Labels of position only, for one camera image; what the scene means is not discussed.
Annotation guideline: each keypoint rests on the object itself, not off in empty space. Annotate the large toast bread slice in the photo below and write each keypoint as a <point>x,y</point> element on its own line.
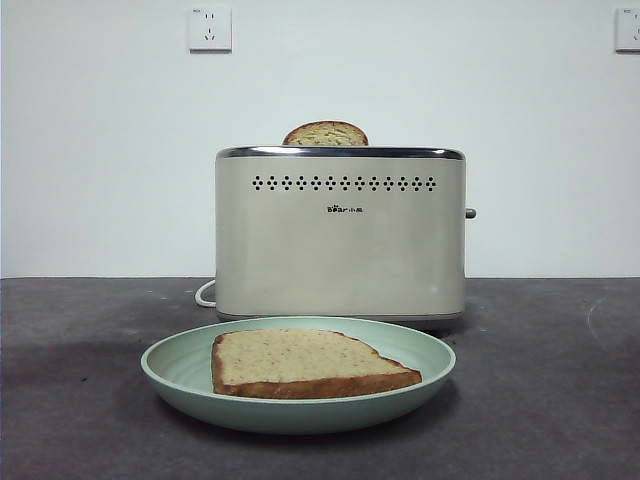
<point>300,360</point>

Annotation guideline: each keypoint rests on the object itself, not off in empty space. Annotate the pale green round plate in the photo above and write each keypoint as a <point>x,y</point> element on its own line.
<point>300,415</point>

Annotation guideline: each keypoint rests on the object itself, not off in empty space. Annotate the cream steel toaster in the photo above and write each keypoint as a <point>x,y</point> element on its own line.
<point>340,260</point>

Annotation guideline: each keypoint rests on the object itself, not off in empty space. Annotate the small toast bread slice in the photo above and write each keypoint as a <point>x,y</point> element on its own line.
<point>325,135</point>

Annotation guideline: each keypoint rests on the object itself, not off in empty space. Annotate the grey toaster lever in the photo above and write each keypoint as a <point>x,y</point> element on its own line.
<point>470,214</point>

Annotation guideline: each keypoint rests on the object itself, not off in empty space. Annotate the white wall socket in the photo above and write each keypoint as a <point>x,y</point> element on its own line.
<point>210,29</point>
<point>628,30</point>

